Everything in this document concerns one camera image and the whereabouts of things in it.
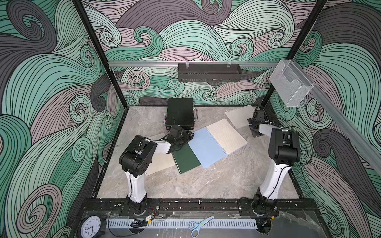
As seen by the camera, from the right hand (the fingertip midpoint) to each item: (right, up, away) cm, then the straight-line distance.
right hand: (251, 123), depth 104 cm
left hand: (-43, -8, -8) cm, 44 cm away
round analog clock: (-90, -46, -38) cm, 108 cm away
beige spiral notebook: (-63, -23, -13) cm, 68 cm away
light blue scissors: (-42, -47, -36) cm, 73 cm away
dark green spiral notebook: (-47, -22, -14) cm, 54 cm away
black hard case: (-52, +9, +12) cm, 54 cm away
